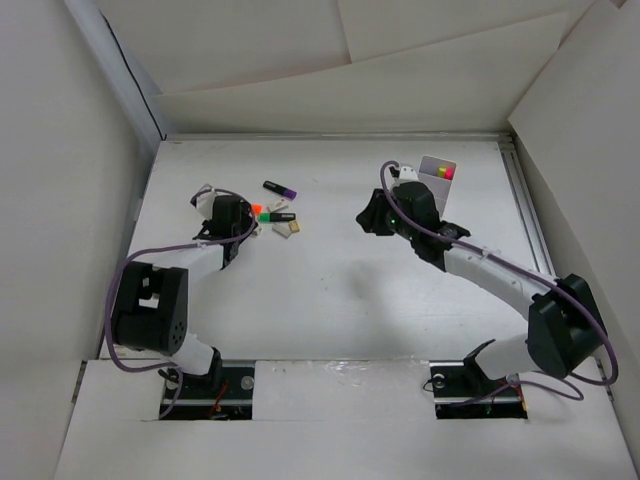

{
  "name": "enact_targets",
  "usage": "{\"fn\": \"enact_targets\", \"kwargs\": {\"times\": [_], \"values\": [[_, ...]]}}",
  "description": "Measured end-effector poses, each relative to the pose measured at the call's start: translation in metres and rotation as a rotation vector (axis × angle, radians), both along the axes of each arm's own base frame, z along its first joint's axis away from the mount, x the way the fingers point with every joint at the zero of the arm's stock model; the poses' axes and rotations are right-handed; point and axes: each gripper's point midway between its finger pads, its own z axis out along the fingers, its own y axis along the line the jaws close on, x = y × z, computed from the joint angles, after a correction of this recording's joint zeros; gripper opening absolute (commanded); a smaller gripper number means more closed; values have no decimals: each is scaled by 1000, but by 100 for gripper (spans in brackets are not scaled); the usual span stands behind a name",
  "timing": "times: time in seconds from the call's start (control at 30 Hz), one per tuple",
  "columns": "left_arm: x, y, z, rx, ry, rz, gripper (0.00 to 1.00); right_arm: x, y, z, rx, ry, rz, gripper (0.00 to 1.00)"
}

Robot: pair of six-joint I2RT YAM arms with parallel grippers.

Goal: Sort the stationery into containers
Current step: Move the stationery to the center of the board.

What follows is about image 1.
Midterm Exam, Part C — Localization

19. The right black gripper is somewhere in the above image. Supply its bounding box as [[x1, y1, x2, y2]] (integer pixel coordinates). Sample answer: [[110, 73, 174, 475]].
[[356, 188, 418, 242]]

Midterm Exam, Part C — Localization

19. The white divided container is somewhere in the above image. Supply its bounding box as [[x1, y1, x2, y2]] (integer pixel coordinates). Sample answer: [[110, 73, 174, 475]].
[[417, 155, 457, 216]]

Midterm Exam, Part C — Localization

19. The white grey eraser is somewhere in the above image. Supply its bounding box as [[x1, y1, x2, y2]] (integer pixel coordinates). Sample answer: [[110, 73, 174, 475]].
[[272, 223, 292, 239]]

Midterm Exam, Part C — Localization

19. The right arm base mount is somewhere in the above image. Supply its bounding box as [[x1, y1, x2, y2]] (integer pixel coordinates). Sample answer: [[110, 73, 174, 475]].
[[422, 340, 528, 420]]

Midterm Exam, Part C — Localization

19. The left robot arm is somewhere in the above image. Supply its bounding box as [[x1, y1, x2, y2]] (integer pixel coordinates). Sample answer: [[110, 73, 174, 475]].
[[105, 190, 256, 397]]

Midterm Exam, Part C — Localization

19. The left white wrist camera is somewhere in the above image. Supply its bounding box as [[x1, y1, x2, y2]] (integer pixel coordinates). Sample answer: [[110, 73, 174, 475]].
[[189, 184, 217, 212]]

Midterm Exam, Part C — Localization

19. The purple cap highlighter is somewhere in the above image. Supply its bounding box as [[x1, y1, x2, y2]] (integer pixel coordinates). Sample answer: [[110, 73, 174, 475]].
[[262, 180, 297, 200]]

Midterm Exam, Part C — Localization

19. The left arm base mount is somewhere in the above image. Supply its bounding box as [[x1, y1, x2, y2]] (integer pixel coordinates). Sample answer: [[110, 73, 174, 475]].
[[159, 350, 256, 421]]

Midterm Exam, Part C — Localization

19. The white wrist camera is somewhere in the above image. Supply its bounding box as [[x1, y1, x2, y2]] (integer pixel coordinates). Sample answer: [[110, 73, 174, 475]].
[[390, 165, 420, 188], [189, 184, 217, 212]]

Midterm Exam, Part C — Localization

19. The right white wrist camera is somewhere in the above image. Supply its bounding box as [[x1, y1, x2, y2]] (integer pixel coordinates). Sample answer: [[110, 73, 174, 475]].
[[390, 165, 420, 188]]

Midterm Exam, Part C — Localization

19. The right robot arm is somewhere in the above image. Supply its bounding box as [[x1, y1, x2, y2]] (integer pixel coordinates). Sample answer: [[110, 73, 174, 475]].
[[356, 181, 612, 394]]

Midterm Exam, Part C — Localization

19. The white staples box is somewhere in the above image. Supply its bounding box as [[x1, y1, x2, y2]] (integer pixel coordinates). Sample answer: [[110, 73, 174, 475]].
[[266, 198, 290, 213]]

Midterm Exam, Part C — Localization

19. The green cap highlighter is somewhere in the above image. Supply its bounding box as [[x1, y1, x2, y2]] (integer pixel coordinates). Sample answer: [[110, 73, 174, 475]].
[[257, 212, 296, 223]]

